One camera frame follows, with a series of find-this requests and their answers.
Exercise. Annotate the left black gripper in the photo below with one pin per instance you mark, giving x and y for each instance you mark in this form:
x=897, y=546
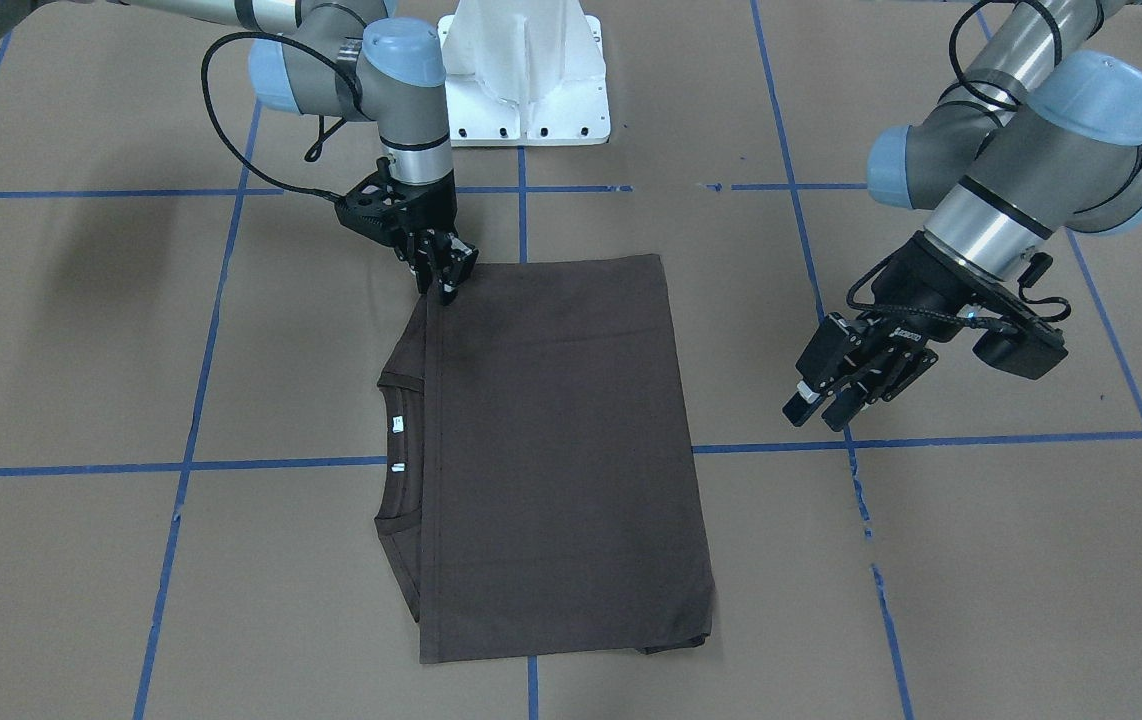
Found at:
x=916, y=287

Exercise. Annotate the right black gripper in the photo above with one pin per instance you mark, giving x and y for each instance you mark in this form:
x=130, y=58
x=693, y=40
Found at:
x=434, y=208

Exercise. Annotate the brown t-shirt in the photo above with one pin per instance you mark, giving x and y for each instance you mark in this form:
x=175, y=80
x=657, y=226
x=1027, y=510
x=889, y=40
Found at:
x=540, y=493

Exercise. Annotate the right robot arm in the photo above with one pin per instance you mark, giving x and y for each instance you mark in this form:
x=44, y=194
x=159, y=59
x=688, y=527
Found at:
x=350, y=62

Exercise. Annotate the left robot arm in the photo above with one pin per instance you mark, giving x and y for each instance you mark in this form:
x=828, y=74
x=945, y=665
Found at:
x=1037, y=134

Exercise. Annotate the white pedestal column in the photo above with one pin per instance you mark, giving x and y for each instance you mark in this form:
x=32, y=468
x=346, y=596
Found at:
x=525, y=73

